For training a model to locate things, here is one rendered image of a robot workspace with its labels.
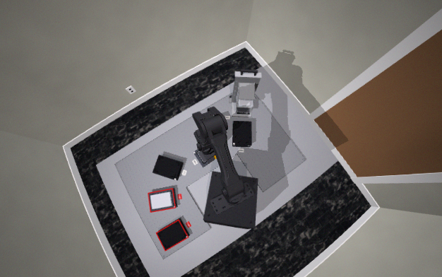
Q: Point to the white microplate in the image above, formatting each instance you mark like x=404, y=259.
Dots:
x=161, y=200

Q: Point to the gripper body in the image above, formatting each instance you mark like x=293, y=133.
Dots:
x=209, y=157

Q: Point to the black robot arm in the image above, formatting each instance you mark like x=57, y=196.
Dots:
x=211, y=137

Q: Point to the dark grey shelf rack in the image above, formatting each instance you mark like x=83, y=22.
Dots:
x=244, y=89

